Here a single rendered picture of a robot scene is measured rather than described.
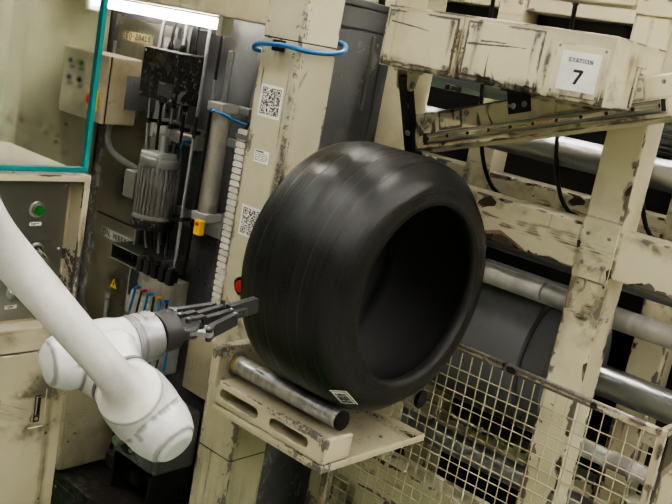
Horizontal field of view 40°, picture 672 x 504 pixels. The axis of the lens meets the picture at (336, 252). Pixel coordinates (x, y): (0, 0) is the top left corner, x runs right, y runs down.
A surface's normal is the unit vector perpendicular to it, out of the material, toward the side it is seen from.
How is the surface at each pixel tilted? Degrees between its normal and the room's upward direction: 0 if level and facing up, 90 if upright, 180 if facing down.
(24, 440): 90
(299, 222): 64
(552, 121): 90
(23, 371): 90
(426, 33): 90
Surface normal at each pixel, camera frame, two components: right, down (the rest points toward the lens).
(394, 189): 0.36, -0.41
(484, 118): -0.67, 0.04
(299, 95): 0.72, 0.28
